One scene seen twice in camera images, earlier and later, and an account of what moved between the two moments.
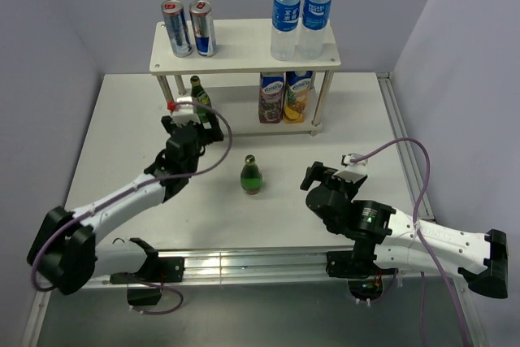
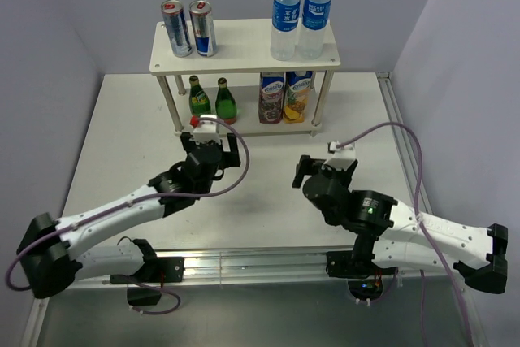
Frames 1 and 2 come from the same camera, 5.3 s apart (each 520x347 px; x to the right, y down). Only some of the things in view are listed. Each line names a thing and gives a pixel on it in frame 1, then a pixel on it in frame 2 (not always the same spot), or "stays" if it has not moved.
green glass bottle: x=251 y=177 → x=226 y=107
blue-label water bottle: x=286 y=13 stays
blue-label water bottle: x=316 y=10 stays
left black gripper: x=214 y=135 → x=232 y=155
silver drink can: x=179 y=38 stays
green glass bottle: x=200 y=96 stays
